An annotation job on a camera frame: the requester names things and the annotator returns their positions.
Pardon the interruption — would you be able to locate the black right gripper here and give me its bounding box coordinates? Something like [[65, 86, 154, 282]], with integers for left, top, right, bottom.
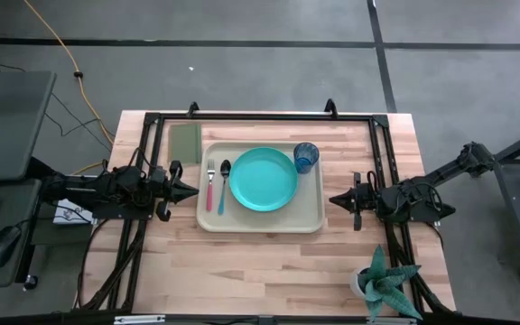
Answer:
[[329, 171, 383, 232]]

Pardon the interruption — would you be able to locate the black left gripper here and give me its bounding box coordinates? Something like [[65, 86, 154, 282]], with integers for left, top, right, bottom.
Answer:
[[148, 160, 200, 223]]

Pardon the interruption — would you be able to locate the pink-handled metal fork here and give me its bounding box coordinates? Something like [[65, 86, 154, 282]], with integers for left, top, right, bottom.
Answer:
[[205, 158, 217, 213]]

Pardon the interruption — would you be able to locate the teal-handled metal spoon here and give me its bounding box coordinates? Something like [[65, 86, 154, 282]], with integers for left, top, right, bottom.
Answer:
[[217, 159, 232, 216]]

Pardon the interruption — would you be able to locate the blue faceted plastic cup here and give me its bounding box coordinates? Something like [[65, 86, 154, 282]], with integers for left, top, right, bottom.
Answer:
[[292, 142, 320, 175]]

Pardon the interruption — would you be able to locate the teal round plate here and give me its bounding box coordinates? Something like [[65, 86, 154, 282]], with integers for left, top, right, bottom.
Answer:
[[228, 146, 299, 212]]

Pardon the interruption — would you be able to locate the beige plastic tray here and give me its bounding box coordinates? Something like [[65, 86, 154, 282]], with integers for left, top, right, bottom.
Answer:
[[195, 142, 326, 235]]

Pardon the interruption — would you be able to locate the white plant pot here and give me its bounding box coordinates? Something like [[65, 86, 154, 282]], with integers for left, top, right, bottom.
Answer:
[[348, 265, 374, 299]]

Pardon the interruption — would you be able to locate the green spiky succulent plant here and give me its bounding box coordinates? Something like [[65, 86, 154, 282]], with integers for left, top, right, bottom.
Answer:
[[357, 245, 423, 322]]

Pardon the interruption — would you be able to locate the white printed box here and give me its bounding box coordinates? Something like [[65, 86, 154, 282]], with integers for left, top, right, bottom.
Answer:
[[51, 196, 95, 226]]

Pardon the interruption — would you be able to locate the black metal side table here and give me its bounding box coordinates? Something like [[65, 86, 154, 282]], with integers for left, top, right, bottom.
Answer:
[[469, 121, 520, 254]]

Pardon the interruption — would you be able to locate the dark grey desk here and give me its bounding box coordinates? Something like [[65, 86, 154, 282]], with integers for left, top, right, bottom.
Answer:
[[0, 178, 43, 290], [0, 70, 57, 182]]

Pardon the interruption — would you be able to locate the black computer mouse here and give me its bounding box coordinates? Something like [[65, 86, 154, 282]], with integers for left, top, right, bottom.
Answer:
[[0, 224, 23, 270]]

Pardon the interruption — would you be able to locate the black aluminium rig frame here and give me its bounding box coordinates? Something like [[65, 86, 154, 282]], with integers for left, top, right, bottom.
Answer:
[[79, 97, 458, 317]]

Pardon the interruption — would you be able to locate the silver metal bracket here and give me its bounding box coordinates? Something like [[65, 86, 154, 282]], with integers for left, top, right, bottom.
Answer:
[[114, 315, 166, 325], [367, 317, 418, 325]]

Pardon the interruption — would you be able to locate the thin black floor cable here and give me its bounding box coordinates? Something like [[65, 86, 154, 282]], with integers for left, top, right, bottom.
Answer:
[[0, 56, 113, 153]]

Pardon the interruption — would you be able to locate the yellow extension cable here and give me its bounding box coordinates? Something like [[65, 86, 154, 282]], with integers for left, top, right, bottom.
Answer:
[[22, 0, 116, 176]]

